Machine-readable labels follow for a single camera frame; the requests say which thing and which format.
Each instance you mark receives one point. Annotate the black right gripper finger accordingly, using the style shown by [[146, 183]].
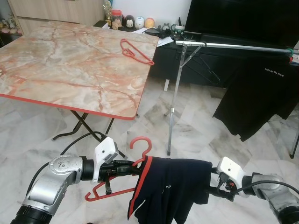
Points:
[[216, 169], [215, 192]]

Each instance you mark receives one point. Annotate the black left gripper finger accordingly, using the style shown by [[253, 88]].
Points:
[[136, 167], [138, 161]]

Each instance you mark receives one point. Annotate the red plastic hanger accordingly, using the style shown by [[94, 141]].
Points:
[[148, 60], [140, 138]]

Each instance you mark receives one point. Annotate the navy garment red stripe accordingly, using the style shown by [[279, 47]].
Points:
[[173, 186]]

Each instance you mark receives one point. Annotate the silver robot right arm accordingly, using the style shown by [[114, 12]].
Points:
[[275, 200]]

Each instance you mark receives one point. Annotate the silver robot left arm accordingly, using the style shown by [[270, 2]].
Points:
[[51, 182]]

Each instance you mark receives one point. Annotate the black printed t-shirt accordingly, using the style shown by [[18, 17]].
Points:
[[257, 93]]

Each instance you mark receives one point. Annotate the black tv cabinet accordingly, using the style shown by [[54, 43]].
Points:
[[205, 65]]

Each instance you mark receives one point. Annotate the marble folding table red edge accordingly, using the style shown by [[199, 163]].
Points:
[[70, 65]]

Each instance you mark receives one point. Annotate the silver clothes rack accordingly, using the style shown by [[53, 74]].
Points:
[[233, 46]]

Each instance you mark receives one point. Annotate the green mug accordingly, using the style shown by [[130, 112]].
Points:
[[177, 32]]

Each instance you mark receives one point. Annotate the white round figurine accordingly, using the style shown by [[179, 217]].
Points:
[[139, 23]]

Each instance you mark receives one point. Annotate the yellow round figurine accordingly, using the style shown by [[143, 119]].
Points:
[[149, 23]]

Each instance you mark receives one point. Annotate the black round figurine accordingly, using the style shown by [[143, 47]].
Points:
[[129, 22]]

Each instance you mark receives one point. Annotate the red lid jar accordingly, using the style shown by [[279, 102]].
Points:
[[117, 19]]

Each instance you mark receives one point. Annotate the gold trophy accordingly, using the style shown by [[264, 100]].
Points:
[[108, 14]]

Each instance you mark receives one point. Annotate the black flat television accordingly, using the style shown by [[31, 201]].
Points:
[[243, 16]]

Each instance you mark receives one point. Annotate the light wooden cabinet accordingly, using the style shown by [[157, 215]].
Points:
[[56, 9]]

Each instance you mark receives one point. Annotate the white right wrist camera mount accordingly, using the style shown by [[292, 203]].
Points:
[[230, 168]]

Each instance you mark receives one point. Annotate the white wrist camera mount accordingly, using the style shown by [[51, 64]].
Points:
[[105, 151], [230, 168]]

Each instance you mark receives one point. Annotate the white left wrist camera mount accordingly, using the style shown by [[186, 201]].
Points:
[[105, 151]]

